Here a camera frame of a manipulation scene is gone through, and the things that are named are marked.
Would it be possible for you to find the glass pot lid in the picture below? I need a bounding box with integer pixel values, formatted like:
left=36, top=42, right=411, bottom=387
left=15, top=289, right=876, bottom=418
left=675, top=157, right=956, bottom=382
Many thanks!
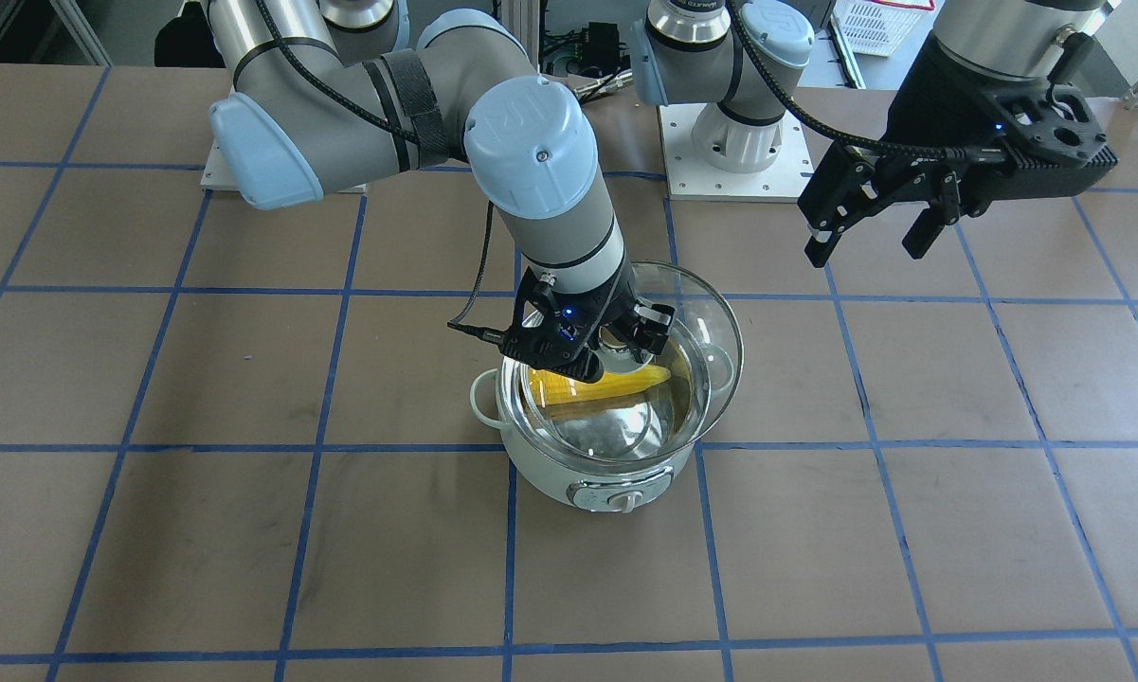
left=508, top=260, right=745, bottom=470

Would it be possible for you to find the yellow corn cob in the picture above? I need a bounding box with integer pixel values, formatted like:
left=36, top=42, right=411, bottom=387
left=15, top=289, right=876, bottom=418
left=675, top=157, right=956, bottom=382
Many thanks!
left=526, top=364, right=673, bottom=406

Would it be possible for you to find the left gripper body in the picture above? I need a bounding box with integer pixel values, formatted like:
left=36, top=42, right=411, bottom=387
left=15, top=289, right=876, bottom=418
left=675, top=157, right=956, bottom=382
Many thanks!
left=798, top=28, right=1119, bottom=221

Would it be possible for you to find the pale green cooking pot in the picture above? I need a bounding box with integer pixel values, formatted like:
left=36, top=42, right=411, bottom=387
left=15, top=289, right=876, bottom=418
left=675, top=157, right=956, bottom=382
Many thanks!
left=468, top=317, right=745, bottom=513

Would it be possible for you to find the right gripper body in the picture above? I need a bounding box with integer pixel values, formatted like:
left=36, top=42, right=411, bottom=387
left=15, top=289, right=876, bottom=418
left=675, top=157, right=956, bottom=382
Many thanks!
left=500, top=266, right=657, bottom=383

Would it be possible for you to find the brown paper table cover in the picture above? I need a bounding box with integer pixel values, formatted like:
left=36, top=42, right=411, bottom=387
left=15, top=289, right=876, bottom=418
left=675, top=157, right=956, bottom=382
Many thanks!
left=0, top=65, right=1138, bottom=681

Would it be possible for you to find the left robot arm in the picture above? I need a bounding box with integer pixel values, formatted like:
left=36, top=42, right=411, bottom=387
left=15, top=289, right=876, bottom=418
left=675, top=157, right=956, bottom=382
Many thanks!
left=632, top=1, right=1118, bottom=268

